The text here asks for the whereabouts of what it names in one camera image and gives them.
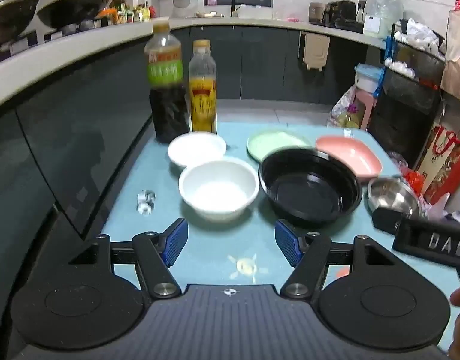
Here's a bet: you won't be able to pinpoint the white appliance under plastic cover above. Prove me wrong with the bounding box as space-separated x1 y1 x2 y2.
363 0 406 39

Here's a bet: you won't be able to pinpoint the red gift bag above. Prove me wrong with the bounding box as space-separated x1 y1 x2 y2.
414 124 460 205

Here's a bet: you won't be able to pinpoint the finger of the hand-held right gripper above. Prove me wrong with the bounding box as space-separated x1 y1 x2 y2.
372 207 404 237

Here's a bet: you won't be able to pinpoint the black countertop appliance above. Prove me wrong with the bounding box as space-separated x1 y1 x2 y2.
325 0 359 29

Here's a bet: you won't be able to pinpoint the pale green plate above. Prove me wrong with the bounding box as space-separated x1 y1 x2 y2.
247 129 314 160

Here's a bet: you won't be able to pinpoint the white container with blue lid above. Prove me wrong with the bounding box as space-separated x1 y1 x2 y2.
355 64 384 94

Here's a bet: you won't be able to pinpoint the stainless steel bowl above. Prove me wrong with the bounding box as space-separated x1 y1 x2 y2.
367 177 422 219

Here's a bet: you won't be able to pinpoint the black wok with wooden handle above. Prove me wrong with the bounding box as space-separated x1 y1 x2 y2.
37 0 160 31

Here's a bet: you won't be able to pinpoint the row of condiment jars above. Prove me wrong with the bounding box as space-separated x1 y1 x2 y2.
98 3 156 25

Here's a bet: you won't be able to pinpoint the pink stool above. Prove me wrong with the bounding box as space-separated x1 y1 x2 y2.
350 89 377 130

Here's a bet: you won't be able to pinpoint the dark kitchen cabinets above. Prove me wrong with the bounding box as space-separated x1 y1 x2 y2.
0 26 388 360

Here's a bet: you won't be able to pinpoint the small white shallow dish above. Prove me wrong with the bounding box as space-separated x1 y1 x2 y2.
168 132 227 168

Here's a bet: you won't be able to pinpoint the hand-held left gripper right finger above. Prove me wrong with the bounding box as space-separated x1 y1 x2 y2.
274 219 394 299

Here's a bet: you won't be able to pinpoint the black bowl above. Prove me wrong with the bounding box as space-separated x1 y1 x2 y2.
259 148 363 229

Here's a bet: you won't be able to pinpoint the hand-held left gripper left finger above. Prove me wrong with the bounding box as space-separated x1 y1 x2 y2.
68 217 189 299

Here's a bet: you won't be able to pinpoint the pink plate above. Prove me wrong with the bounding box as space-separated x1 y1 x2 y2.
316 135 383 179

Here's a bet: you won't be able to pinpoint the red plastic bag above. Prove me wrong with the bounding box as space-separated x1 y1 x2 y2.
403 170 426 196

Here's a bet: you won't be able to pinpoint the black mesh rack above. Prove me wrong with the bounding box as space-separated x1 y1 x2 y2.
367 19 447 169

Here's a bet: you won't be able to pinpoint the dark vinegar bottle green label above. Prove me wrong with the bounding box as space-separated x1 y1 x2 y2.
144 22 190 144

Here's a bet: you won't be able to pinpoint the white plastic bags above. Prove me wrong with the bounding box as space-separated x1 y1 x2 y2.
393 18 447 59

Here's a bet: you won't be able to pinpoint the blue plastic clamp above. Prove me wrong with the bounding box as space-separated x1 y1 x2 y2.
378 37 395 94

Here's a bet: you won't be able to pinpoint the white bowl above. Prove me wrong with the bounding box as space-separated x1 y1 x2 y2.
178 159 260 221

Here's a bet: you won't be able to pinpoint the cardboard box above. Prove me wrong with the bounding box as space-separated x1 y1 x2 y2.
440 7 460 102

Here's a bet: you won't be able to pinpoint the silver rice cooker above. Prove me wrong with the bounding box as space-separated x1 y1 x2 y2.
309 2 328 25

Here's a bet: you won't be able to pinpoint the gas stove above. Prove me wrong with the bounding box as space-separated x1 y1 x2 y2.
0 19 103 58

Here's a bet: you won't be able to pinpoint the white kitchen countertop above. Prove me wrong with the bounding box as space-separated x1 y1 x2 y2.
0 17 389 103

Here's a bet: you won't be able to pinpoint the yellow cooking oil bottle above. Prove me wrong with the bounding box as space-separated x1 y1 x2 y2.
188 40 218 134

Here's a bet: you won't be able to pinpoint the beige hanging trash bin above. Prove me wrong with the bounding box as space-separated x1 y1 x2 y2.
298 32 331 71

